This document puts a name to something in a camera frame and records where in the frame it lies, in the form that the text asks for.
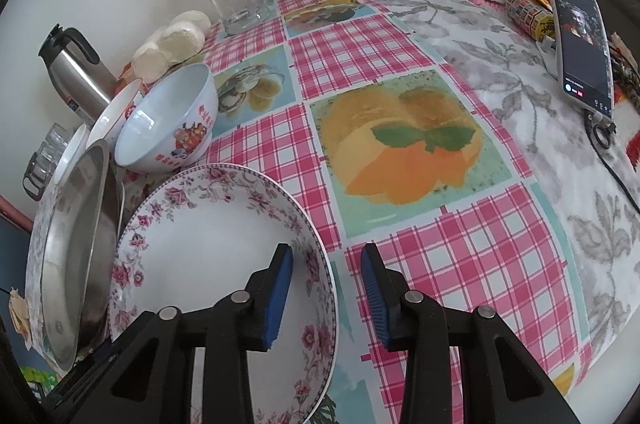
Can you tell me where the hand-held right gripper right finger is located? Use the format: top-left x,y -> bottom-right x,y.
361,243 -> 583,424

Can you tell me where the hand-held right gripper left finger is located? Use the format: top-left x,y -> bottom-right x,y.
75,243 -> 294,424

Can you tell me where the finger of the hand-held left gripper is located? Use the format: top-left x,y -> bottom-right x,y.
47,329 -> 132,420

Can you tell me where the pink floral deep plate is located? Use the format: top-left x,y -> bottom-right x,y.
107,164 -> 338,424

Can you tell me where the white bowl with red print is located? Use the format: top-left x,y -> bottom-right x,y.
114,63 -> 219,175

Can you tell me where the small white bowl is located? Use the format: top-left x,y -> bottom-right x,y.
90,78 -> 146,150

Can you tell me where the beige crumpled wrapper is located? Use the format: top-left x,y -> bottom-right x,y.
7,288 -> 32,350

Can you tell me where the grey patterned plate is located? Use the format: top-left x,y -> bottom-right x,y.
24,189 -> 56,355

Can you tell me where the stainless steel pan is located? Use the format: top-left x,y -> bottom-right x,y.
39,139 -> 121,370

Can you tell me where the red-edged dark board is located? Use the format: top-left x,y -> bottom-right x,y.
0,196 -> 36,235

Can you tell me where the small white saucer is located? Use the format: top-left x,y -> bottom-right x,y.
52,124 -> 92,186

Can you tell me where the grey floral cloth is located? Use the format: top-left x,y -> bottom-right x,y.
345,0 -> 640,355

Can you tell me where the orange snack packet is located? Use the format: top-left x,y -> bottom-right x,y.
116,61 -> 147,97

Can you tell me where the bag of white buns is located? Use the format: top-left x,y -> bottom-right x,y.
131,10 -> 213,84

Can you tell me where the steel thermos jug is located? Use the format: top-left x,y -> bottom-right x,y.
39,24 -> 121,125

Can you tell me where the smartphone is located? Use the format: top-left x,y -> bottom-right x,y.
548,0 -> 615,121

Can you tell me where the colourful candy roll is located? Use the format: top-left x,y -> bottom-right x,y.
502,0 -> 556,41

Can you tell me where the colourful packet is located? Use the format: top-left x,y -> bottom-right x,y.
607,31 -> 640,105

